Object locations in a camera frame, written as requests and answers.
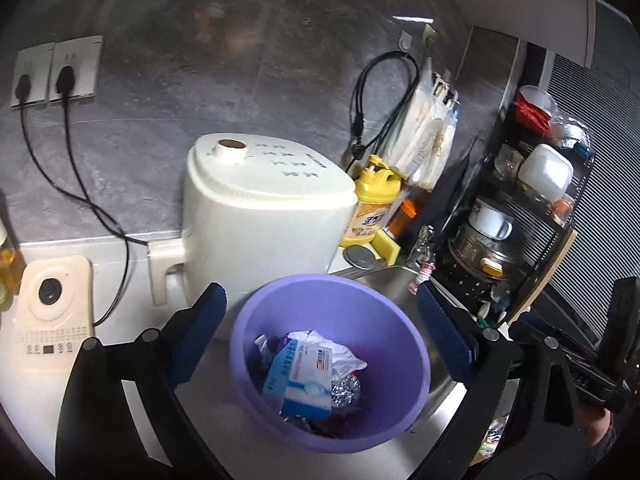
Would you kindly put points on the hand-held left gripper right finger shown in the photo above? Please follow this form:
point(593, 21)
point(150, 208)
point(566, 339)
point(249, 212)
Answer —
point(445, 332)

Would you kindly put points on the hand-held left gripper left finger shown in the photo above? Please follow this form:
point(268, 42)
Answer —
point(200, 332)

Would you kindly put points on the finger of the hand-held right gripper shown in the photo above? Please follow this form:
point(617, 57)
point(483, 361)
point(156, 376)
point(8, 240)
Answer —
point(597, 380)

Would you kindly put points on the purple plastic bin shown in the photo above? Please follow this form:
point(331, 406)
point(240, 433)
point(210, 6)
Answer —
point(390, 340)

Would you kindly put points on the silver wrapper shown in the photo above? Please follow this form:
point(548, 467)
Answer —
point(265, 355)

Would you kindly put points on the red white wrapper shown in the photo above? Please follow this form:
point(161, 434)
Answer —
point(345, 355)

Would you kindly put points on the blue white medicine box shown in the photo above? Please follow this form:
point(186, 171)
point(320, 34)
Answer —
point(300, 380)

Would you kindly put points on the foil ball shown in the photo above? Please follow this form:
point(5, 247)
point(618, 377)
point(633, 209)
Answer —
point(346, 391)

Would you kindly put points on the person's right hand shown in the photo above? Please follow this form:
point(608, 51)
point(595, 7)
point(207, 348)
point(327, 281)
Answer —
point(597, 430)

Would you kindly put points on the small pink bottle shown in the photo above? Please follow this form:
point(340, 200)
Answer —
point(421, 277)

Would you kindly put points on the stainless steel sink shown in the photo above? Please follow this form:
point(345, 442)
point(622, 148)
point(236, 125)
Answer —
point(395, 280)

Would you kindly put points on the metal pot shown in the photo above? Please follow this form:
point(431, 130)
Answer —
point(480, 255)

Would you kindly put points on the metal faucet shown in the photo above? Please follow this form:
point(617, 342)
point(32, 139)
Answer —
point(419, 245)

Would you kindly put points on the wooden cutting board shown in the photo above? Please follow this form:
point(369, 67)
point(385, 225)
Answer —
point(555, 270)

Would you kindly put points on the yellow sponge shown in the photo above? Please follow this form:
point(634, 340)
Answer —
point(387, 246)

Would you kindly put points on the round metal lid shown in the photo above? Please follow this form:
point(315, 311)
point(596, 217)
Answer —
point(360, 257)

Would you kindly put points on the white enamel mug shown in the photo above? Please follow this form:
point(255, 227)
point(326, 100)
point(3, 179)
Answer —
point(487, 220)

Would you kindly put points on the black dish rack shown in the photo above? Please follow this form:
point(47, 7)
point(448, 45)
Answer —
point(540, 240)

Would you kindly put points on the orange cap bottle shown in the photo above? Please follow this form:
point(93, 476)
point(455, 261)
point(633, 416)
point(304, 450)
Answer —
point(404, 215)

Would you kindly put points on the cream air fryer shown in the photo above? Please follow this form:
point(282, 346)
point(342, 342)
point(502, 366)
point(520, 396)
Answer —
point(260, 220)

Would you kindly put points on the cream induction cooker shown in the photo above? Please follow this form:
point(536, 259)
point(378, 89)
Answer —
point(55, 305)

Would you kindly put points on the yellow detergent bottle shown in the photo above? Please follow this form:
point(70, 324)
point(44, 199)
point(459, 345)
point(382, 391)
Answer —
point(370, 205)

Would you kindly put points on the white plastic container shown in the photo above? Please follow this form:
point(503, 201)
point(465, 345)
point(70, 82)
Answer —
point(545, 172)

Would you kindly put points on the glass cup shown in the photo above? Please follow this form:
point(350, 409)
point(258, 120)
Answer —
point(506, 162)

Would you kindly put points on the grey slatted blind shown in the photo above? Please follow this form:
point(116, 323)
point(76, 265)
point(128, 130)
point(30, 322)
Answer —
point(610, 135)

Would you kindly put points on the hanging plastic bags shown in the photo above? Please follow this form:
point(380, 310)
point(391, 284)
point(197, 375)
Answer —
point(425, 135)

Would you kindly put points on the red bag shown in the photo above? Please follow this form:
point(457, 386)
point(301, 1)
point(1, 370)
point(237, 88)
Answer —
point(532, 110)

